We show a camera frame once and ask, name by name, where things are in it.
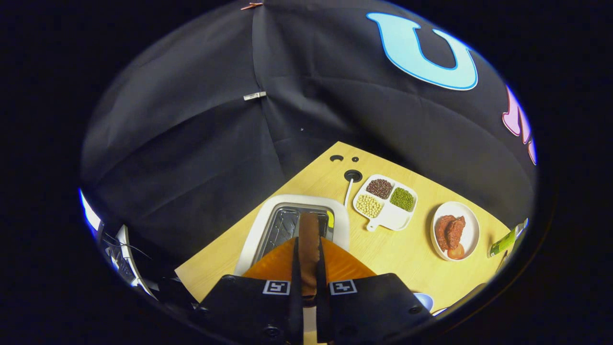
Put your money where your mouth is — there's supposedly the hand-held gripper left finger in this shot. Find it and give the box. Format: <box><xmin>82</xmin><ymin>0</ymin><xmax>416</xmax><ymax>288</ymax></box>
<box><xmin>199</xmin><ymin>237</ymin><xmax>303</xmax><ymax>345</ymax></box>

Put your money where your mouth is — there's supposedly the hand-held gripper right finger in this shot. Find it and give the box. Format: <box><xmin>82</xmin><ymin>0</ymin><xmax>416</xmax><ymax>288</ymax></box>
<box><xmin>316</xmin><ymin>237</ymin><xmax>431</xmax><ymax>344</ymax></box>

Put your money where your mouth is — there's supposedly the browned toast slice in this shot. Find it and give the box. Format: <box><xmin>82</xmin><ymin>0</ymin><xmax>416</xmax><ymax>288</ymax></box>
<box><xmin>298</xmin><ymin>212</ymin><xmax>321</xmax><ymax>307</ymax></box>

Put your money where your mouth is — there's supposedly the white toaster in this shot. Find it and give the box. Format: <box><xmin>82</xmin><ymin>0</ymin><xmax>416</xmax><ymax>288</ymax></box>
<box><xmin>234</xmin><ymin>194</ymin><xmax>350</xmax><ymax>276</ymax></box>

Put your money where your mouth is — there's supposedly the white divided dish of beans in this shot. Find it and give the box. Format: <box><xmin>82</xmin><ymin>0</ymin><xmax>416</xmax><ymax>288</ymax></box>
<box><xmin>352</xmin><ymin>174</ymin><xmax>418</xmax><ymax>232</ymax></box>

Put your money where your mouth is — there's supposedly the brown meat patty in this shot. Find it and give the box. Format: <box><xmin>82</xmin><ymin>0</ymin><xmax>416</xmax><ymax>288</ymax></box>
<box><xmin>435</xmin><ymin>215</ymin><xmax>466</xmax><ymax>252</ymax></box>

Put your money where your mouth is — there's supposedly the round white plate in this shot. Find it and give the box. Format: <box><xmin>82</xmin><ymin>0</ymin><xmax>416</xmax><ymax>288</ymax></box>
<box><xmin>431</xmin><ymin>201</ymin><xmax>480</xmax><ymax>262</ymax></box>

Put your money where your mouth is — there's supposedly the black backdrop cloth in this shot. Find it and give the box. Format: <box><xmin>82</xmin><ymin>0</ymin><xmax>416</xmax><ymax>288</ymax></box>
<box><xmin>79</xmin><ymin>0</ymin><xmax>537</xmax><ymax>269</ymax></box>

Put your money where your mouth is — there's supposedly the green label plastic bottle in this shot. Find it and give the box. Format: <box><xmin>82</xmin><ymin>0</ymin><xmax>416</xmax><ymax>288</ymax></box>
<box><xmin>488</xmin><ymin>219</ymin><xmax>528</xmax><ymax>258</ymax></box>

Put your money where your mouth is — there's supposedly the white curved frame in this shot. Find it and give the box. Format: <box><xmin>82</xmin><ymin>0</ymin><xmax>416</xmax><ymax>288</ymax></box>
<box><xmin>101</xmin><ymin>224</ymin><xmax>159</xmax><ymax>300</ymax></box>

